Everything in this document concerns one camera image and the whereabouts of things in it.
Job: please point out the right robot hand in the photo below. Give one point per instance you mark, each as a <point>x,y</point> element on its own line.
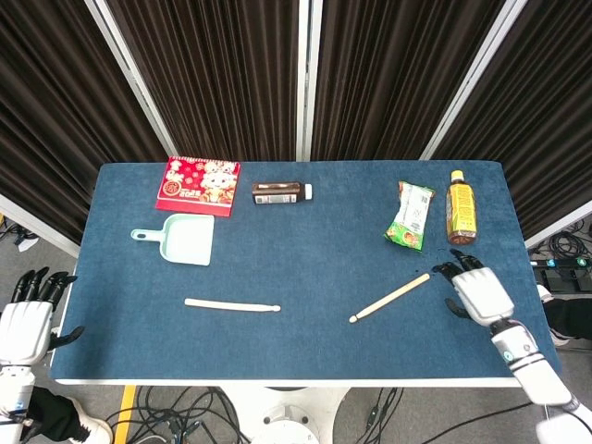
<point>481,293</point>

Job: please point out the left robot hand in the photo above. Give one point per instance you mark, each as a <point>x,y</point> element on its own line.
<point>23,324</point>

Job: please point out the tan wooden drumstick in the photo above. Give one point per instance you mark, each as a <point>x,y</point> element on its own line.
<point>390,298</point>

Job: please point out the pale wooden drumstick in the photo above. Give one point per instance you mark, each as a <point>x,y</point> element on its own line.
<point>231,305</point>

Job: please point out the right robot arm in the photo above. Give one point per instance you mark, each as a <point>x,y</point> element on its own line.
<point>532,365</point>

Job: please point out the black and white shoe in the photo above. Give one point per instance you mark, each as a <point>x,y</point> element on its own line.
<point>562,319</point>

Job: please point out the yellow label tea bottle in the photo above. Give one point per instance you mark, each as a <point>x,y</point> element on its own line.
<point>460,210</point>

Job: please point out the green snack packet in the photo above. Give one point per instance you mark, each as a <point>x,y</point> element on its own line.
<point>409,217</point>

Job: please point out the yellow floor tape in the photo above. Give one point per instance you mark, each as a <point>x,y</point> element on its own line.
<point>124,414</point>

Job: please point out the mint green dustpan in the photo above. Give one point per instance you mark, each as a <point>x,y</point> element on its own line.
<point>187,240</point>

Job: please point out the blue table mat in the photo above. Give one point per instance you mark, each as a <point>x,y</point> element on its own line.
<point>296,273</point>

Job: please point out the red cartoon desk calendar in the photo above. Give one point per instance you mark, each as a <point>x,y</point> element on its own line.
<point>199,185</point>

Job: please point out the dark brown drink bottle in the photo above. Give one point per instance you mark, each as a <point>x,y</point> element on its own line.
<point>279,193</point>

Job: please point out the dark pleated curtain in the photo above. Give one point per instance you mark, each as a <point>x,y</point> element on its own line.
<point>222,78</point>

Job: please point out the white table pedestal base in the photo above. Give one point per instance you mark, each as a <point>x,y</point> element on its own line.
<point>287,414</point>

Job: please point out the white partition frame post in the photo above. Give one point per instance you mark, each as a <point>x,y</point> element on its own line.
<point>306,78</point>

